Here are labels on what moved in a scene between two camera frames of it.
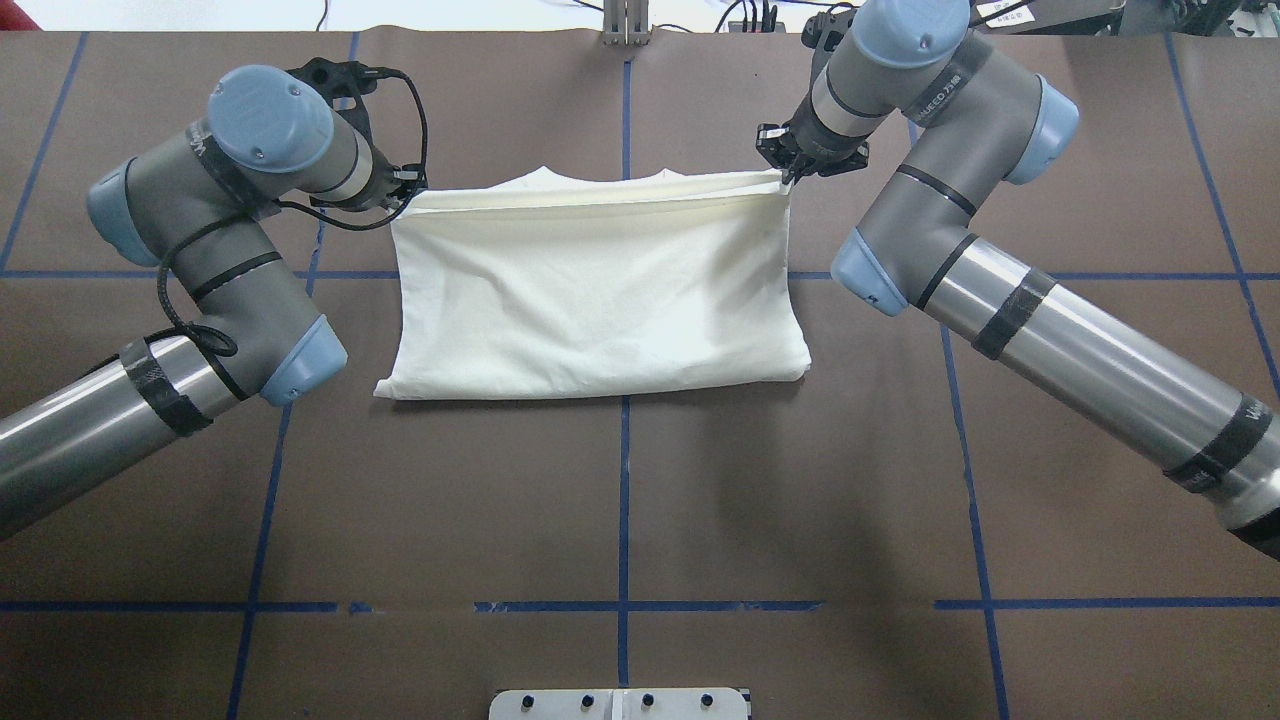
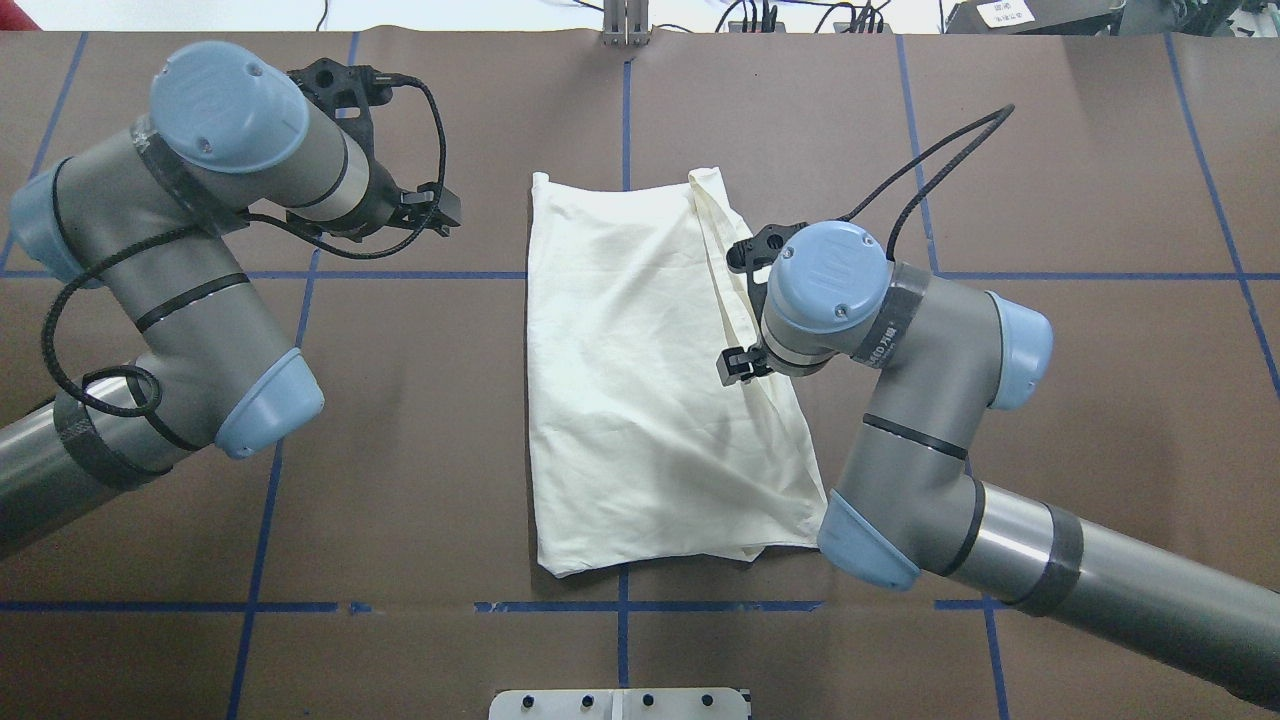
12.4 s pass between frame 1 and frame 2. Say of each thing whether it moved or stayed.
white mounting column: stayed
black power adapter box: stayed
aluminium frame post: stayed
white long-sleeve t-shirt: moved
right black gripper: moved
